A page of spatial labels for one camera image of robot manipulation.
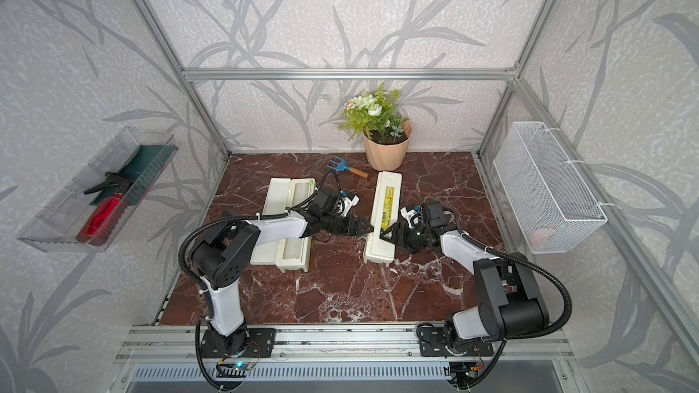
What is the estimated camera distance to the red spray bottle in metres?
0.57

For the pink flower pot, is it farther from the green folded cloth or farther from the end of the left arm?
the green folded cloth

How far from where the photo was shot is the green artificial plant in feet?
3.12

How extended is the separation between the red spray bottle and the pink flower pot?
73cm

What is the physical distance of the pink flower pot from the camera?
1036mm

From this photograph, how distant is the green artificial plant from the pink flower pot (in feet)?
0.08

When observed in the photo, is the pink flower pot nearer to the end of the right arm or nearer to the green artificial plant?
the green artificial plant

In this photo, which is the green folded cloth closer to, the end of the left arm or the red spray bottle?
the red spray bottle

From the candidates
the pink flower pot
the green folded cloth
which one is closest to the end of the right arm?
the pink flower pot

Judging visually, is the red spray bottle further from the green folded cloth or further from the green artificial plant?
the green artificial plant

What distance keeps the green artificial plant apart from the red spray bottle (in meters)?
0.65

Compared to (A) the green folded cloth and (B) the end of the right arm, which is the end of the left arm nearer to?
(B) the end of the right arm

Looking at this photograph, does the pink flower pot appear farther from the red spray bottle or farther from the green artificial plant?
the red spray bottle

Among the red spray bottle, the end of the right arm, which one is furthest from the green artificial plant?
the red spray bottle

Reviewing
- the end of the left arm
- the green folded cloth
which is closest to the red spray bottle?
the green folded cloth
